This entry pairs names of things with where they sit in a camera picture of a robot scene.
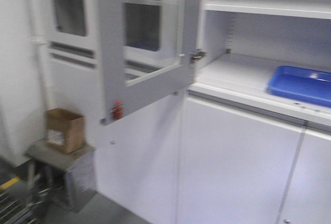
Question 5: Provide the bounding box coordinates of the grey glass cabinet door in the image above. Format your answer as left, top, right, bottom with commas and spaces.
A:
96, 0, 202, 125

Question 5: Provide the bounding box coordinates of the white cabinet shelf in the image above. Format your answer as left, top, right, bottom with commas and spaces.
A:
204, 0, 330, 20

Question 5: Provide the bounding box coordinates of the red fire extinguisher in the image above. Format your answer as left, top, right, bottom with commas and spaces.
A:
110, 100, 123, 120

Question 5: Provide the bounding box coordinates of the small cardboard box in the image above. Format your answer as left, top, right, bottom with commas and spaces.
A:
46, 108, 85, 154

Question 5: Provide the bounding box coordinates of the grey metal stool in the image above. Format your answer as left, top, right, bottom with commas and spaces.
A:
25, 140, 96, 212

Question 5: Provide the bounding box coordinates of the blue plastic tray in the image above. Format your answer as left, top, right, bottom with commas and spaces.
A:
267, 66, 330, 107

